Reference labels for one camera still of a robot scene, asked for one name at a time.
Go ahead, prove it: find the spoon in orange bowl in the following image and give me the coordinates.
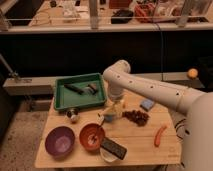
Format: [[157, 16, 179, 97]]
[[92, 118, 105, 142]]

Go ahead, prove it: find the orange carrot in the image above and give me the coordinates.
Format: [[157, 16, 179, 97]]
[[154, 125, 167, 147]]

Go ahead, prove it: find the orange ball on ledge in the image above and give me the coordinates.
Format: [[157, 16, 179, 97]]
[[187, 68, 198, 79]]

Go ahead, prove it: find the clear plastic container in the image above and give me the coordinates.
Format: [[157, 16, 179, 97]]
[[100, 148, 117, 163]]

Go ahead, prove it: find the small metal cup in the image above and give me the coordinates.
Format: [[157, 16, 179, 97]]
[[66, 108, 79, 123]]

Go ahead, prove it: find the yellow banana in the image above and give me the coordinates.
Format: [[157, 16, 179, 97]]
[[98, 99, 126, 117]]

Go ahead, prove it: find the black hanging cable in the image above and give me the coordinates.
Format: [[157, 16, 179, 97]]
[[153, 21, 166, 81]]

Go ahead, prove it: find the dark grape bunch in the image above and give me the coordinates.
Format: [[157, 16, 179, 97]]
[[122, 110, 149, 126]]

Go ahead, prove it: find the red object on shelf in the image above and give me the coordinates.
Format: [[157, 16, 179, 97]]
[[134, 3, 155, 23]]

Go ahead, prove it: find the light blue plastic cup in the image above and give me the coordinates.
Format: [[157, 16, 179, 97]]
[[104, 113, 117, 123]]

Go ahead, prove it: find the black rectangular block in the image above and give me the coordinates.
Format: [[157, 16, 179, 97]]
[[101, 137, 127, 160]]

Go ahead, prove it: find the brown object in tray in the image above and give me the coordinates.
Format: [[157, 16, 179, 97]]
[[87, 83, 98, 94]]

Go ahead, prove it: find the black bag on shelf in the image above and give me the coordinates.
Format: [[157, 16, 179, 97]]
[[111, 9, 133, 24]]

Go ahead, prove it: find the orange bowl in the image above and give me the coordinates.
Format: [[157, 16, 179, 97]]
[[79, 123, 105, 152]]

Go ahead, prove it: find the black marker in tray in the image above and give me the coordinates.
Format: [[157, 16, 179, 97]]
[[64, 84, 84, 94]]

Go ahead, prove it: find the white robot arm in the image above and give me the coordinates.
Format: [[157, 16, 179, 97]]
[[103, 60, 213, 171]]

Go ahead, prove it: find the purple bowl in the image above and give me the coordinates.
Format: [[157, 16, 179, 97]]
[[45, 126, 75, 158]]

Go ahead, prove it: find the blue sponge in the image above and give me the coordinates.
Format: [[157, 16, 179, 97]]
[[140, 99, 155, 111]]

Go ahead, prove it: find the green plastic tray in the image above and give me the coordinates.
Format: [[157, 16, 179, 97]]
[[54, 73, 107, 111]]

